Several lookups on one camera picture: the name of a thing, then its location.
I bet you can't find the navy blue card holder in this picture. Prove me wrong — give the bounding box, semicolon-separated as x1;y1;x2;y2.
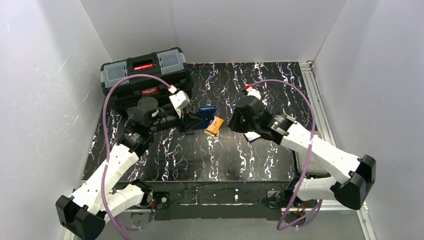
192;105;217;130

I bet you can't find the orange credit card stack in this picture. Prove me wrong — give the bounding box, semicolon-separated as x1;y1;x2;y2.
204;116;224;136

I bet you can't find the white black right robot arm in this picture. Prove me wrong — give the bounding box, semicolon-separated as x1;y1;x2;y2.
228;95;377;210

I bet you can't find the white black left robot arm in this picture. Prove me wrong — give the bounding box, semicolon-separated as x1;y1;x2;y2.
55;97;216;240

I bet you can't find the white card stack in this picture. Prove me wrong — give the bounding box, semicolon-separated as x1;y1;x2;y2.
243;131;261;143

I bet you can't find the black red toolbox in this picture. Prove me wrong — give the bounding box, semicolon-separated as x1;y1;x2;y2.
100;47;194;111

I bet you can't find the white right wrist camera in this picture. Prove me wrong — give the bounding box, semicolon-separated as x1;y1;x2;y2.
244;84;261;100

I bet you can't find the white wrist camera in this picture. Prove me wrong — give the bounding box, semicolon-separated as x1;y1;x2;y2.
244;84;261;100
169;90;190;119

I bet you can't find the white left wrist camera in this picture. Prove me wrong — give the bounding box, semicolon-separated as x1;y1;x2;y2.
169;90;190;119

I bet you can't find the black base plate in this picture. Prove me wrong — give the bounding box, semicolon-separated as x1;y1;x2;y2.
120;181;319;222

